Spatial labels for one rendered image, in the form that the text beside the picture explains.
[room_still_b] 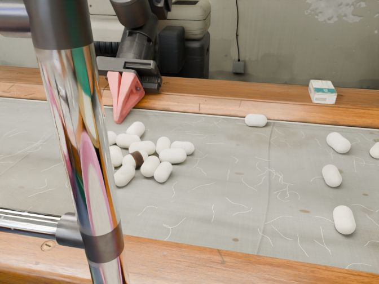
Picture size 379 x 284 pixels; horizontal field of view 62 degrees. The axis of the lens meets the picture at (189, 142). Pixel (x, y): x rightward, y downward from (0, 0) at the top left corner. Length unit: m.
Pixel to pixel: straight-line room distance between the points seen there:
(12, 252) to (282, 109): 0.43
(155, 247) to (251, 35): 2.23
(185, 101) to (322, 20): 1.98
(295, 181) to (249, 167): 0.06
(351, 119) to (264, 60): 1.95
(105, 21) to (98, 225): 0.92
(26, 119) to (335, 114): 0.51
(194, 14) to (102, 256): 1.13
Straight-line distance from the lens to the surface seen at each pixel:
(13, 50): 3.12
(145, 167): 0.39
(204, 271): 0.27
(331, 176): 0.41
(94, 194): 0.16
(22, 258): 0.31
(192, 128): 0.50
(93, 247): 0.19
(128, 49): 0.55
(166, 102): 0.57
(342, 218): 0.35
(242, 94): 0.58
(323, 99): 0.57
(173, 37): 1.13
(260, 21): 2.43
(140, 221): 0.34
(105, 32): 1.05
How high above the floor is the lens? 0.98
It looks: 31 degrees down
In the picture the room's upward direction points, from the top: straight up
